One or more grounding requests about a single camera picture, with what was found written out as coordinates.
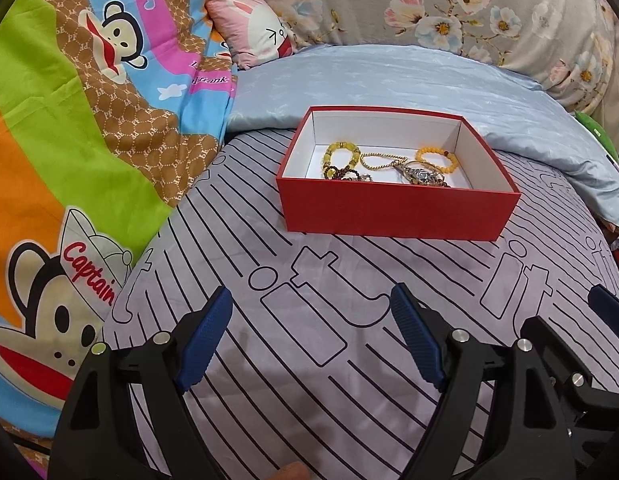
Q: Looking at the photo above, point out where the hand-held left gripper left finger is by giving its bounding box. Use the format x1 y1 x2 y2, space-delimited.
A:
48 285 235 480

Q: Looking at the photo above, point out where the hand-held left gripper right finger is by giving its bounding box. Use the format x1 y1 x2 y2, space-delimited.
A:
391 282 575 480

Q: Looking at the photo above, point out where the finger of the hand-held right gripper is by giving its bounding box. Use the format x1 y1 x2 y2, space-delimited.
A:
519 316 619 480
588 284 619 332

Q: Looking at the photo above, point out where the red cardboard box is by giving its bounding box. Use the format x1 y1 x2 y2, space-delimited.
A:
276 106 521 242

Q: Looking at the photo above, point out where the silver wristwatch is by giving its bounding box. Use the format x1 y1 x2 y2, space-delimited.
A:
395 164 450 187

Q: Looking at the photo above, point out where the gold bangle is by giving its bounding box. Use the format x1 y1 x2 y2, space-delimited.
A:
399 159 445 183

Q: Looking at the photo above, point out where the gold chain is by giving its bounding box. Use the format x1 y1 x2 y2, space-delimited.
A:
359 151 405 172

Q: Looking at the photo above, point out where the person's left hand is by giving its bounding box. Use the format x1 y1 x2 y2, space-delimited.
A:
266 461 310 480

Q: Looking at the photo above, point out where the grey striped bed sheet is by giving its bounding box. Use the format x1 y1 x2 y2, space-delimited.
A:
102 130 619 480

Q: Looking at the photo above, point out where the green plush item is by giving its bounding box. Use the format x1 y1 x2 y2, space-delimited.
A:
574 110 619 161

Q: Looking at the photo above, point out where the light blue quilt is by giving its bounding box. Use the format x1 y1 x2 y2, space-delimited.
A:
224 44 619 223

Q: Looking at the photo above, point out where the cartoon monkey quilt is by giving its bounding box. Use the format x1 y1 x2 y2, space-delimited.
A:
0 0 240 461

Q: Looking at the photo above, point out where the pink cartoon pillow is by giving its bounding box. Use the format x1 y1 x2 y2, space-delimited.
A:
205 0 297 71

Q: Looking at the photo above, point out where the yellow bead bracelet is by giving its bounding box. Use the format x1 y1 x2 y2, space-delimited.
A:
322 141 363 181
415 145 460 175

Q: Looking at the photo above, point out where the black cable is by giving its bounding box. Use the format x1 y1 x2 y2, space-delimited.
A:
9 437 55 453

